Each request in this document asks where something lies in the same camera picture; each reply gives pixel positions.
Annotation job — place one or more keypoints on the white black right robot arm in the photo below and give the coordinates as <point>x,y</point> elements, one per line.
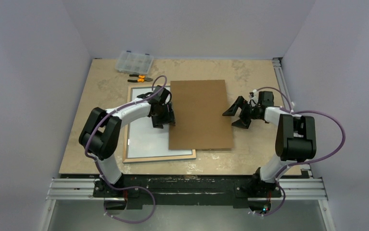
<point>295,140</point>

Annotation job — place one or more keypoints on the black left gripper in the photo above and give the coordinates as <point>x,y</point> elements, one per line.
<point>168,119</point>

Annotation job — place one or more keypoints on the clear plastic organizer box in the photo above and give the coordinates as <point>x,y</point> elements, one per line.
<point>134,63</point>

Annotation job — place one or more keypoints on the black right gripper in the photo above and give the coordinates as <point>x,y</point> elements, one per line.
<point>248,110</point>

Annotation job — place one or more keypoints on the grey landscape photo print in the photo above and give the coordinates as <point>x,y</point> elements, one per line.
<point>149,140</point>

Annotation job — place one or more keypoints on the brown cardboard backing board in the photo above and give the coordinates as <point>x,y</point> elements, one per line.
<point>198,106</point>

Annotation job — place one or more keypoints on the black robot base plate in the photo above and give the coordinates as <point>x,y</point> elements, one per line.
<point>237,191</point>

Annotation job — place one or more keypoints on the orange black pliers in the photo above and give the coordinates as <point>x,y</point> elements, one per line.
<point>139,78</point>

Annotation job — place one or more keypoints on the blue wooden picture frame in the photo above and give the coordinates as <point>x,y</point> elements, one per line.
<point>128,143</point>

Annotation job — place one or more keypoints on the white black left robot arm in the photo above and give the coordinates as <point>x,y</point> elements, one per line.
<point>100,134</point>

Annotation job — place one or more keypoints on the aluminium front rail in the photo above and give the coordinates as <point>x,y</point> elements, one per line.
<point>84,189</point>

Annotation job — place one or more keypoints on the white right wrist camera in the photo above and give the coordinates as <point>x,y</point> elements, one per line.
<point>254,95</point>

